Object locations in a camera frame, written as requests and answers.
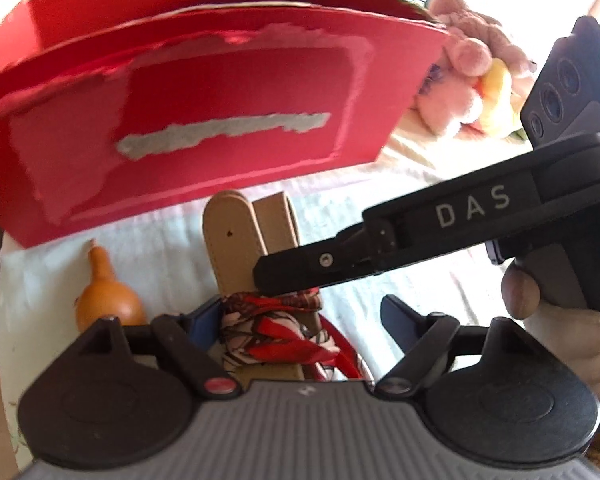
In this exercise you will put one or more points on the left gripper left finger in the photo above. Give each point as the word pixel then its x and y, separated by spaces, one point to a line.
pixel 183 342

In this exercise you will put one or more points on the person's right hand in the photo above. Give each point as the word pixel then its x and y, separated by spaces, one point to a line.
pixel 573 335

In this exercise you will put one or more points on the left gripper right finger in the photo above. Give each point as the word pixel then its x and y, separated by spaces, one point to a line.
pixel 425 340

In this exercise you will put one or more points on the brown plush toy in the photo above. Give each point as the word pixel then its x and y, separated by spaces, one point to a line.
pixel 456 13

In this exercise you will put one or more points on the yellow orange plush toy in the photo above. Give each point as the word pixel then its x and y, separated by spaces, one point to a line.
pixel 495 89

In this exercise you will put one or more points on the brown gourd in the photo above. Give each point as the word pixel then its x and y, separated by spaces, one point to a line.
pixel 105 296

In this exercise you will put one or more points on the large red cardboard box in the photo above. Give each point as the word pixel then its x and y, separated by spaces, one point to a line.
pixel 110 108

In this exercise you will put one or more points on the pink plush toy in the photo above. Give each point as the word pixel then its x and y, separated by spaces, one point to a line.
pixel 448 98

